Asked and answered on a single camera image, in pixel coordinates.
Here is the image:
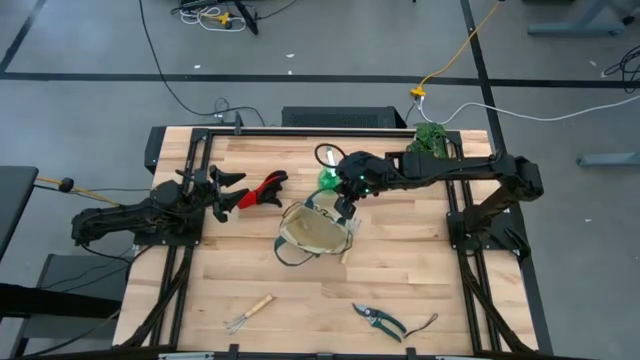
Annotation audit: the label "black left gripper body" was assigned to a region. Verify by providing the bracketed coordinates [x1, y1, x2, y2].
[192, 167, 227, 225]

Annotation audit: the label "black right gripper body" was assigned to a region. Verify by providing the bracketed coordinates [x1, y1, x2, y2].
[335, 152, 389, 199]

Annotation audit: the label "green spray bottle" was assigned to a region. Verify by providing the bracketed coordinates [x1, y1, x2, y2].
[318, 146, 346, 194]

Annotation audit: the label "red black gardening glove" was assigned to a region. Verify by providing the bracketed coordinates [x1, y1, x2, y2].
[236, 169, 290, 211]

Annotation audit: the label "canvas gardening bag green trim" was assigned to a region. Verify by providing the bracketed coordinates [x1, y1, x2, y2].
[273, 190, 362, 268]

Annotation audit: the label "black computer tower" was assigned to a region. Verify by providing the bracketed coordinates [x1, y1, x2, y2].
[281, 105, 409, 130]

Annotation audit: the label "potted plant white pot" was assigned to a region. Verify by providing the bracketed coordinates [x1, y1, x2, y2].
[406, 122, 452, 159]

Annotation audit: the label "black cart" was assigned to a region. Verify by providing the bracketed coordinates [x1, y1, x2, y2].
[0, 253, 137, 360]

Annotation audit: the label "black side table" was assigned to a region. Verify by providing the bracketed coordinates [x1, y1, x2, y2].
[0, 165, 40, 262]

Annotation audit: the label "grey desk leg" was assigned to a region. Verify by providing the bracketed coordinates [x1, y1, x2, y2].
[575, 151, 640, 168]
[526, 0, 640, 38]

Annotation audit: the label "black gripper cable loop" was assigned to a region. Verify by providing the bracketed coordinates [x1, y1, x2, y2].
[314, 143, 349, 170]

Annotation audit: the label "black aluminium table frame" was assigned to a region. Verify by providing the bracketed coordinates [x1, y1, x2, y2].
[144, 125, 554, 360]

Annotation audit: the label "yellow extension cable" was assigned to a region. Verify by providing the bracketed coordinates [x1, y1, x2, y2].
[410, 1, 504, 99]

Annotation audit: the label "green-handled pruning shears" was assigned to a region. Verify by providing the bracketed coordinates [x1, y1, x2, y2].
[351, 302, 440, 344]

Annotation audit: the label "wooden-handled hand rake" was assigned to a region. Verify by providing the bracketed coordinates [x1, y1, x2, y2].
[223, 293, 276, 336]

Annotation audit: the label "black floor cable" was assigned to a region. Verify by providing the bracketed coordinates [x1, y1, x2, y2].
[137, 0, 267, 128]

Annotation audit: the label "yellow black cable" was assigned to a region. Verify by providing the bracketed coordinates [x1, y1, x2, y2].
[34, 175, 151, 208]

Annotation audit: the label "tangled cable bundle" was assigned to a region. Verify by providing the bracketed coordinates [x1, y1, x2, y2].
[169, 0, 261, 36]

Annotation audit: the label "white floor cable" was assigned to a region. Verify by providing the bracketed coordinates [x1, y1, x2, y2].
[416, 93, 640, 126]

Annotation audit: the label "black cable coil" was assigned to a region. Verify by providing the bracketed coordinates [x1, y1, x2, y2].
[603, 44, 640, 94]

